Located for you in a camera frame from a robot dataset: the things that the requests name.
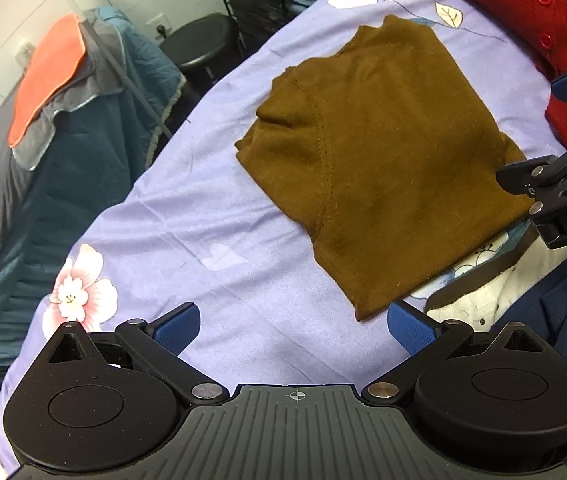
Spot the purple floral bedsheet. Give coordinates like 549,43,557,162
0,0,567,480

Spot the white wall socket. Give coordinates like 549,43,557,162
146,11,174,38

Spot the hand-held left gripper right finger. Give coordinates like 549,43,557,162
361,300,545,404

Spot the red knit cardigan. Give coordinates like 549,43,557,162
415,0,567,150

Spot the brown knit sweater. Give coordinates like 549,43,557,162
234,14,534,322

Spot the teal quilt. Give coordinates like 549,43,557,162
0,6,187,393

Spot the white garment with dark trim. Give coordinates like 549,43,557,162
423,232,564,333

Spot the light grey cloth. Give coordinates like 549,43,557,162
12,19,130,172

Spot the orange cloth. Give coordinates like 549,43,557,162
8,14,89,149

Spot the black round stool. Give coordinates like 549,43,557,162
160,13,240,86

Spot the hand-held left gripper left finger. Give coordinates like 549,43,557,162
47,302,229,405

